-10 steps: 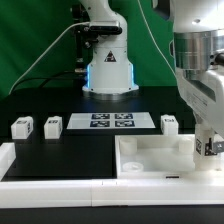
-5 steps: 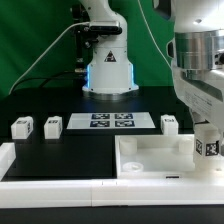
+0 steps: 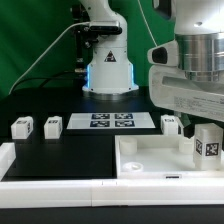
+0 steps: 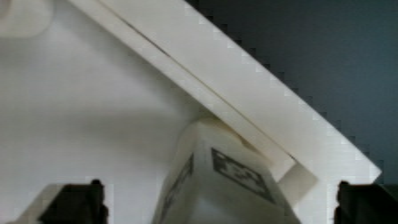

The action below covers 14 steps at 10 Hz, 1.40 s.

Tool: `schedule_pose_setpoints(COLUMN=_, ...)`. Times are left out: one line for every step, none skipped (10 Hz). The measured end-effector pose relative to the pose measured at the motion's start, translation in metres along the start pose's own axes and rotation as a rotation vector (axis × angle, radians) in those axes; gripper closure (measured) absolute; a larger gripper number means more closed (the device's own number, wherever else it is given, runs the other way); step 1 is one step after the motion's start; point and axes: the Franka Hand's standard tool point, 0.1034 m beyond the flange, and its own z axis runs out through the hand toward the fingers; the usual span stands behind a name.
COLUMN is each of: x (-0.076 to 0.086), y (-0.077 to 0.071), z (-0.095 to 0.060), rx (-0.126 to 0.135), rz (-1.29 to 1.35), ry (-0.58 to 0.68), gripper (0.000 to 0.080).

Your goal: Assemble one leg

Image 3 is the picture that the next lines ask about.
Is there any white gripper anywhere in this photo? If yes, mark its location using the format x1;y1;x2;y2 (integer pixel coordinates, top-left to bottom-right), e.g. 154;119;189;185
149;65;224;135

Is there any white square table top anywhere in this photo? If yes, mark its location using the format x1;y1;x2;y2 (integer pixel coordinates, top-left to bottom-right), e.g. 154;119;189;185
115;135;224;179

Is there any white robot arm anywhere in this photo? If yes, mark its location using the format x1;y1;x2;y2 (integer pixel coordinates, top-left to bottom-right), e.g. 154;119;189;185
79;0;224;123

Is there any white front fence bar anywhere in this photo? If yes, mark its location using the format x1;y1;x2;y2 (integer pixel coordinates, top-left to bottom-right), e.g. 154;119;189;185
0;178;224;208

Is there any white fence bar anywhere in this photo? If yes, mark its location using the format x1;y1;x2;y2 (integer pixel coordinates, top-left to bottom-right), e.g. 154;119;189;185
0;143;16;181
0;178;224;208

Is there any white marker sheet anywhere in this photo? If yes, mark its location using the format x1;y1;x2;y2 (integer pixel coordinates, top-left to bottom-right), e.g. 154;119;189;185
67;112;155;130

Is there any white left fence bar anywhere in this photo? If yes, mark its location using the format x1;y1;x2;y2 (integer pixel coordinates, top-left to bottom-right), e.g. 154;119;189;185
0;143;16;181

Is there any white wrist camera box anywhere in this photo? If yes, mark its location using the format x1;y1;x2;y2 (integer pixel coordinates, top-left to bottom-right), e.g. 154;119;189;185
147;40;179;67

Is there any black cable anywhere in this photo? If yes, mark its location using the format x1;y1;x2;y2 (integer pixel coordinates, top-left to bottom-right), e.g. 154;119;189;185
13;69;84;91

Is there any white cable right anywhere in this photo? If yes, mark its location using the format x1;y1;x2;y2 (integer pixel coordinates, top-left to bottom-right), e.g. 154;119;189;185
137;0;158;48

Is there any white cable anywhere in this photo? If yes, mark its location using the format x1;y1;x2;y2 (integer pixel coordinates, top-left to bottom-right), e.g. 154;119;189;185
137;0;158;48
8;21;91;96

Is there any white cable left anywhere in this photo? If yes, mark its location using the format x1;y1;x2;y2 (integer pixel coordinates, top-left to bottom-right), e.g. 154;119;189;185
8;21;91;96

